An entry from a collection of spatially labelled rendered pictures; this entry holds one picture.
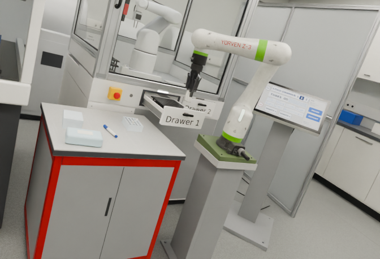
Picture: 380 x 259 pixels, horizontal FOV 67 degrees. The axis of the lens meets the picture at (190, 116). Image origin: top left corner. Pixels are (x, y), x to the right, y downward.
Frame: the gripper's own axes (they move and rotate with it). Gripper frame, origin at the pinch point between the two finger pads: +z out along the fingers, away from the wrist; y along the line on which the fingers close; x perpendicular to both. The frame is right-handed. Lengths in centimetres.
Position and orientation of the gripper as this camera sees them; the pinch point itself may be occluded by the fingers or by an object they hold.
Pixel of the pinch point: (188, 96)
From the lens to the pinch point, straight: 180.2
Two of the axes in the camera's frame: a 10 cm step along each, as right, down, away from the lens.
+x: 8.2, 1.1, 5.6
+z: -2.7, 9.4, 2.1
